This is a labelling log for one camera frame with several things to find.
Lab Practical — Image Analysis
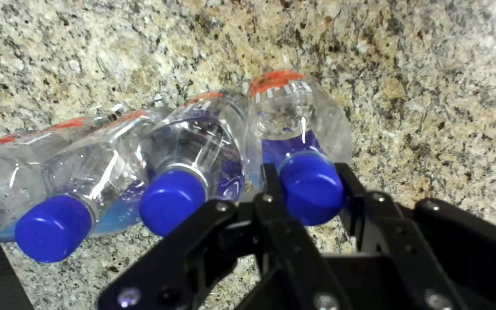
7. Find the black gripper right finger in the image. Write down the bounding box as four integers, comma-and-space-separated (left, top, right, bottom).
336, 161, 496, 310

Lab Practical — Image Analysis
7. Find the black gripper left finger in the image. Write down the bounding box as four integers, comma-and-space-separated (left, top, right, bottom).
95, 161, 341, 310

